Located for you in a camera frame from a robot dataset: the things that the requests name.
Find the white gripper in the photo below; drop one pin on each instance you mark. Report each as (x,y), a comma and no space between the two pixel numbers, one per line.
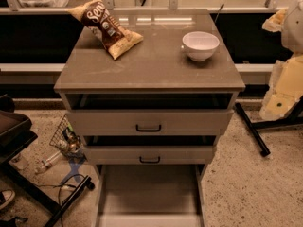
(294,32)

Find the brown chip bag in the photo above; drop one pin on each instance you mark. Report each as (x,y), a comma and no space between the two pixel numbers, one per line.
(114,37)

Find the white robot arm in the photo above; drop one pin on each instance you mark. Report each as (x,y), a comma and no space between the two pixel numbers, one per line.
(291,38)

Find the grey drawer cabinet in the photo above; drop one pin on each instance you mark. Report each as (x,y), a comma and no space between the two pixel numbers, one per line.
(154,75)

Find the open bottom drawer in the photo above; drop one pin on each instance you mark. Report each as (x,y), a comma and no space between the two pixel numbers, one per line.
(150,196)

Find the black stand leg right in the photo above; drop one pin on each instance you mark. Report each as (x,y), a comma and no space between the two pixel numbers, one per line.
(293,119)

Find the white ceramic bowl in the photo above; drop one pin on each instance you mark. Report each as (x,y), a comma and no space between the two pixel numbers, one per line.
(199,46)

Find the plastic bottle on floor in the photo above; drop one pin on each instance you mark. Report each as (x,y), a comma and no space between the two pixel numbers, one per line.
(46,164)

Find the shoe at left edge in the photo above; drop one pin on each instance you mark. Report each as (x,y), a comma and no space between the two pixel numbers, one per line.
(6,197)

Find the top drawer with black handle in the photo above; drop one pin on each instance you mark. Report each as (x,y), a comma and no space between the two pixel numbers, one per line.
(149,122)

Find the drawer with black handle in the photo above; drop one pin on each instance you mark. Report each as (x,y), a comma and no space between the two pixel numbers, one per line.
(149,122)
(165,155)

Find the middle drawer with black handle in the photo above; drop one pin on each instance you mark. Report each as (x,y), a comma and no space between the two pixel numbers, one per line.
(165,155)

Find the wire basket with items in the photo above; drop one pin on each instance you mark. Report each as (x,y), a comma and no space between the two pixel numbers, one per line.
(65,141)

